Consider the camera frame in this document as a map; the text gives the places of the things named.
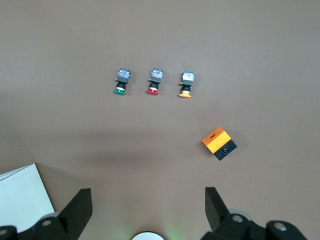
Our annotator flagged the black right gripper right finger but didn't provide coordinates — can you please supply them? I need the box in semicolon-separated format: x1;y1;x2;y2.
202;186;266;240

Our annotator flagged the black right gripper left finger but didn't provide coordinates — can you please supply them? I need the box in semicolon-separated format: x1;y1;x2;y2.
17;188;93;240

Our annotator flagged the yellow push button switch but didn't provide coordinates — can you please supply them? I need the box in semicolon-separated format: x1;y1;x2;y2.
178;71;196;99

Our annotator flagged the white drawer cabinet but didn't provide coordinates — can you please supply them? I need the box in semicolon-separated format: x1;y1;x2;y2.
0;162;55;234

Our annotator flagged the orange black button box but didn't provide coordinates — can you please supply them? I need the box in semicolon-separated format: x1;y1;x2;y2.
201;126;239;162

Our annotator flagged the brown table mat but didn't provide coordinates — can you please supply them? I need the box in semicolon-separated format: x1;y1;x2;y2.
0;0;320;240

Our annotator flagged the green push button switch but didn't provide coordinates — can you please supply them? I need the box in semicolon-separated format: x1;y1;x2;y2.
112;67;132;97

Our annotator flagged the red push button switch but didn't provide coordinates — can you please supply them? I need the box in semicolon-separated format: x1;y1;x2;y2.
146;67;166;97

